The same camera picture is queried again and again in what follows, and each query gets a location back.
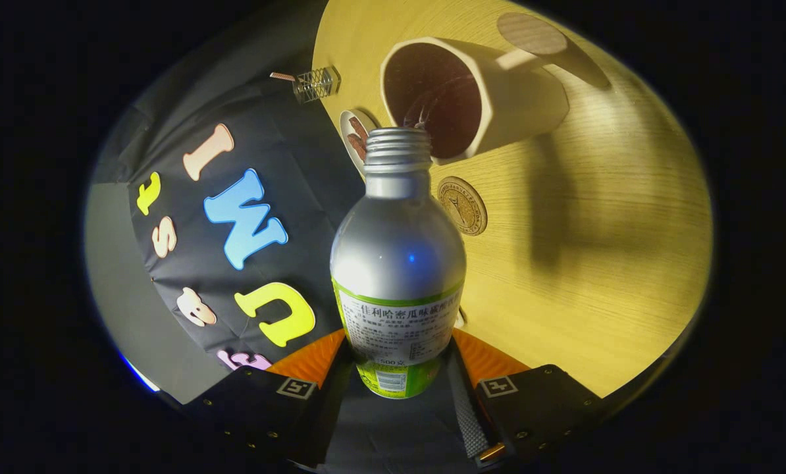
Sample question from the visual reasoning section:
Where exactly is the silver bottle with green label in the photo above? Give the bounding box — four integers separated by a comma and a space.
330, 127, 467, 400

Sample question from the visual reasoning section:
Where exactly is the wooden table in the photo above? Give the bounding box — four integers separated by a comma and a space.
312, 0, 713, 399

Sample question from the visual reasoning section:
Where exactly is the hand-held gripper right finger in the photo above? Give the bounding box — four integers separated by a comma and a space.
446, 328, 604, 465

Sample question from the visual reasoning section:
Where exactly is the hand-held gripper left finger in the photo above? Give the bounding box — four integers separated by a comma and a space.
182, 328, 354, 465

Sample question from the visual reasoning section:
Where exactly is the wire mesh holder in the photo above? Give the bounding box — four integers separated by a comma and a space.
292, 66, 341, 104

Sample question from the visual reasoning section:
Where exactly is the round brown coaster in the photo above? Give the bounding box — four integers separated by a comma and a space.
437, 176, 488, 236

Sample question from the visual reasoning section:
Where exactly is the white oval plate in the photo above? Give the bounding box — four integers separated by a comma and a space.
339, 109, 380, 165

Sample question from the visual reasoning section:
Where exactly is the cream cup with wooden handle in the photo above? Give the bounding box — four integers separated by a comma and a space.
380, 12, 612, 165

